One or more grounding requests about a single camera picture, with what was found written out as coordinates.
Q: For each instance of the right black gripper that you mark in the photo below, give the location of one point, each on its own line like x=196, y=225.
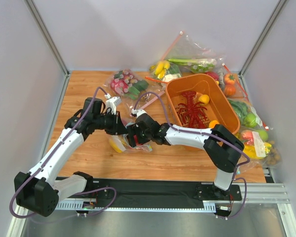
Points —
x=132, y=136

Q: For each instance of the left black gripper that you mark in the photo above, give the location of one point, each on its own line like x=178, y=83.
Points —
x=116, y=124

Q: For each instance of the clear blue zip bag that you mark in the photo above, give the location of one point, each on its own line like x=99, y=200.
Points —
x=144, y=147

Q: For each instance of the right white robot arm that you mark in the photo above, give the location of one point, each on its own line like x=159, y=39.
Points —
x=223, y=148

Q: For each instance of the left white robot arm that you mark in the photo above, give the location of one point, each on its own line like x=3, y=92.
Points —
x=56, y=158

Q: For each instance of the dragon fruit zip bag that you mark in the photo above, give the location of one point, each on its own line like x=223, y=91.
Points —
x=135, y=91

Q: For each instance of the banana cauliflower zip bag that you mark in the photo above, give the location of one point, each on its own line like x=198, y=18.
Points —
x=162, y=72

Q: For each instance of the green vegetable zip bag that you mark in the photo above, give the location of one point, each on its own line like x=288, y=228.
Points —
x=187, y=54

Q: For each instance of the orange pumpkin zip bag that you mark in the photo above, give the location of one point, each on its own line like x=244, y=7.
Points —
x=228, y=82

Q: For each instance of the green apple zip bag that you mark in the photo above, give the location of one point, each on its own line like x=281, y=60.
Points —
x=247, y=114

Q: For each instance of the potato banana zip bag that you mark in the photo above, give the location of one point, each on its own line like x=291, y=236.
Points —
x=258, y=148

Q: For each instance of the yellow toy bell pepper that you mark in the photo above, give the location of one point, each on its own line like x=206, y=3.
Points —
x=117, y=144

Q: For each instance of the black base mat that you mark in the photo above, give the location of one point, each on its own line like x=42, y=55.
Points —
x=166, y=194

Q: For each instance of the red toy lobster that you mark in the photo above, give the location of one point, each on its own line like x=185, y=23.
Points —
x=192, y=114

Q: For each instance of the yellow orange toy mango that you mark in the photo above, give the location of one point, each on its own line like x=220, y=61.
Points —
x=213, y=123

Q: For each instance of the yellow toy pepper in bin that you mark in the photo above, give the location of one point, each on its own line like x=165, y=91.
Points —
x=204, y=99

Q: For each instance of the orange plastic bin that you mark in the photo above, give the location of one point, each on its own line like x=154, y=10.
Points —
x=217, y=109

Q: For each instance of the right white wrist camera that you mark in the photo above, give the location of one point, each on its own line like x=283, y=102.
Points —
x=137, y=112

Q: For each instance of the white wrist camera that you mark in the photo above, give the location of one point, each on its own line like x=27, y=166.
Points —
x=112, y=103
x=137, y=112

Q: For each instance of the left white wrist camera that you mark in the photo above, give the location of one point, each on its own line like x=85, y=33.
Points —
x=112, y=103

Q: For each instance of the left aluminium post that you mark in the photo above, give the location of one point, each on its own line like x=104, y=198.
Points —
x=46, y=35

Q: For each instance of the aluminium post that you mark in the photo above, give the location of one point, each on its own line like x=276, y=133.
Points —
x=263, y=35
x=46, y=35

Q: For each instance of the aluminium frame rail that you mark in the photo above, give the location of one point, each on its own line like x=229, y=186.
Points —
x=89, y=196

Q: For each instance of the right aluminium post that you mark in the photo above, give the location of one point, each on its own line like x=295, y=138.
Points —
x=263, y=35

